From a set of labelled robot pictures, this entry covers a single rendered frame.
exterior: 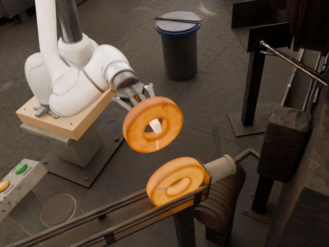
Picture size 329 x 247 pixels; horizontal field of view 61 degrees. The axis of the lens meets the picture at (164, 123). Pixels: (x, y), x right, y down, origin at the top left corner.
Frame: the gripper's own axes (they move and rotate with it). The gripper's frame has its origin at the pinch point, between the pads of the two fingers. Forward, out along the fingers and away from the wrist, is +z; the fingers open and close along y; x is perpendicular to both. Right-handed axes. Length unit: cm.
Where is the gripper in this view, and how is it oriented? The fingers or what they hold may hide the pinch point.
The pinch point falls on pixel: (152, 120)
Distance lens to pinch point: 69.5
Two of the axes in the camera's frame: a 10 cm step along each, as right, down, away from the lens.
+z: 4.5, 5.7, -6.9
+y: -8.9, 3.9, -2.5
